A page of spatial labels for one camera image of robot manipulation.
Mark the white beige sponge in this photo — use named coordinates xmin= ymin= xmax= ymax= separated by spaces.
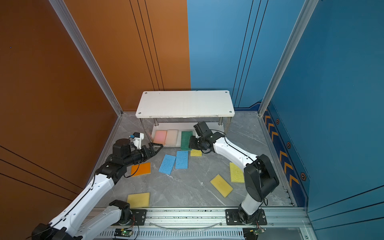
xmin=165 ymin=130 xmax=179 ymax=147

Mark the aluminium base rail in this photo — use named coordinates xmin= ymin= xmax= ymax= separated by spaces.
xmin=83 ymin=207 xmax=317 ymax=240

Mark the right circuit board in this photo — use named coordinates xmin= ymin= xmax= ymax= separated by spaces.
xmin=243 ymin=228 xmax=265 ymax=240

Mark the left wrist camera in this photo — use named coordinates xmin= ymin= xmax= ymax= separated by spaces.
xmin=130 ymin=132 xmax=144 ymax=150

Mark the yellow green sponge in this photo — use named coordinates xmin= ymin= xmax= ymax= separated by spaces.
xmin=230 ymin=163 xmax=245 ymax=183

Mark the left green circuit board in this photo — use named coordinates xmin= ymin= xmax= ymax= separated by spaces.
xmin=114 ymin=228 xmax=133 ymax=239

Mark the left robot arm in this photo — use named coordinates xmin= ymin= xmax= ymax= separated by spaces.
xmin=29 ymin=139 xmax=164 ymax=240

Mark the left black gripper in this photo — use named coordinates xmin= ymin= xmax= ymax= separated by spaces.
xmin=123 ymin=142 xmax=163 ymax=169

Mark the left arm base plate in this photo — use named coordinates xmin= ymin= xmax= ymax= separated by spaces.
xmin=128 ymin=209 xmax=147 ymax=227

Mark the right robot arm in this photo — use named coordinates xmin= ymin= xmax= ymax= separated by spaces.
xmin=189 ymin=122 xmax=280 ymax=226

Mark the pink sponge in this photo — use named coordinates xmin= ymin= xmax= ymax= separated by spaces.
xmin=153 ymin=130 xmax=167 ymax=145

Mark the orange sponge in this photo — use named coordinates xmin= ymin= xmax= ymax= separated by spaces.
xmin=131 ymin=163 xmax=151 ymax=177

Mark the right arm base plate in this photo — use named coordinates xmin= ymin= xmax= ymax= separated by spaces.
xmin=225 ymin=209 xmax=268 ymax=226

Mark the light blue sponge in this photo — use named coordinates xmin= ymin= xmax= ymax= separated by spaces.
xmin=175 ymin=151 xmax=189 ymax=170
xmin=159 ymin=155 xmax=176 ymax=175

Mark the white two-tier shelf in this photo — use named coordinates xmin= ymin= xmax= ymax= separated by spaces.
xmin=136 ymin=90 xmax=235 ymax=148

